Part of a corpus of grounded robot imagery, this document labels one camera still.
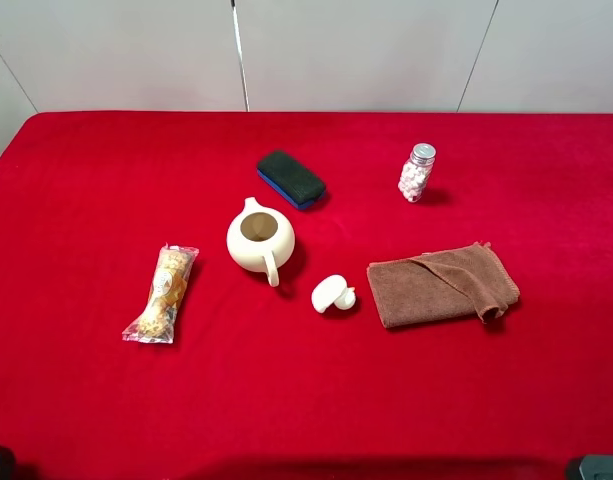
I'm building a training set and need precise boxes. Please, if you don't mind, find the cream ceramic teapot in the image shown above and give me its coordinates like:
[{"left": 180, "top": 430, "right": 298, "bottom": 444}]
[{"left": 226, "top": 197, "right": 296, "bottom": 287}]

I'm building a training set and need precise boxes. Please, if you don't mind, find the cream teapot lid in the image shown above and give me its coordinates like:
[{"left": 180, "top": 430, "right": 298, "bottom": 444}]
[{"left": 311, "top": 274, "right": 356, "bottom": 314}]

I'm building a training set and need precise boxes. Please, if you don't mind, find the black blue whiteboard eraser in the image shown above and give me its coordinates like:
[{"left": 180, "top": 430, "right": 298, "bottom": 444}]
[{"left": 256, "top": 151, "right": 326, "bottom": 210}]

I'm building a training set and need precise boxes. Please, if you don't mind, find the candy bottle with silver cap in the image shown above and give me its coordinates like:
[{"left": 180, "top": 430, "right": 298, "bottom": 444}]
[{"left": 398, "top": 143, "right": 436, "bottom": 203}]

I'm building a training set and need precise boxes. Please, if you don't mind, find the red tablecloth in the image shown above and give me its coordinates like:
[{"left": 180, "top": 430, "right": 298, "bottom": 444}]
[{"left": 0, "top": 111, "right": 613, "bottom": 479}]

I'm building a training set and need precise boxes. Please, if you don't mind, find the brown folded towel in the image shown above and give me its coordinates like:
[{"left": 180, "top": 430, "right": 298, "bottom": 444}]
[{"left": 367, "top": 242, "right": 520, "bottom": 329}]

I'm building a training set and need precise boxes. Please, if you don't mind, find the packaged pastry snack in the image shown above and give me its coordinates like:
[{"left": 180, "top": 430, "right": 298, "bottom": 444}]
[{"left": 122, "top": 245, "right": 199, "bottom": 344}]

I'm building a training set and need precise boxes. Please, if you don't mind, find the black base right corner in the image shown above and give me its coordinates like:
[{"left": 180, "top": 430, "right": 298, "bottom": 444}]
[{"left": 566, "top": 454, "right": 613, "bottom": 480}]

